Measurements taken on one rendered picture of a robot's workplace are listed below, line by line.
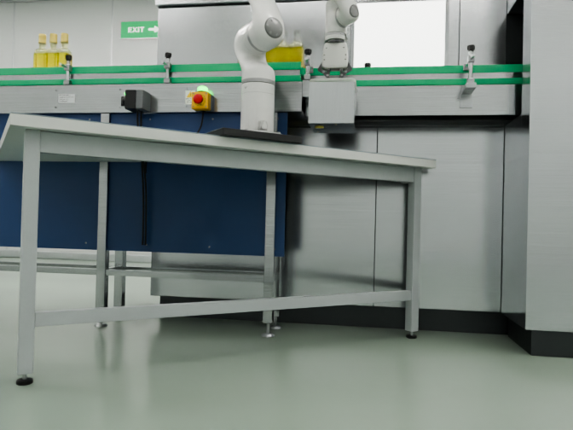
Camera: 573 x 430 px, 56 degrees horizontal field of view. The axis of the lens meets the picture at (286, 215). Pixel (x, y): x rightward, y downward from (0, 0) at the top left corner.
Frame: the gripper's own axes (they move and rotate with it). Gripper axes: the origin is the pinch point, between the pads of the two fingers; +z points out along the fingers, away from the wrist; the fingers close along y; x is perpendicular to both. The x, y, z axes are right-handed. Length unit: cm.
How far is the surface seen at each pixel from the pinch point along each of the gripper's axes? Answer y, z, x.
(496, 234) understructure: -70, 58, -37
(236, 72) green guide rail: 41.8, -7.1, -9.6
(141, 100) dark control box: 79, 6, 0
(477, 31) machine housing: -60, -32, -37
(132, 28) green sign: 240, -150, -334
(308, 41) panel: 14.7, -28.4, -34.7
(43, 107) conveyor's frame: 128, 7, -8
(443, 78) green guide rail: -43.9, -5.8, -18.2
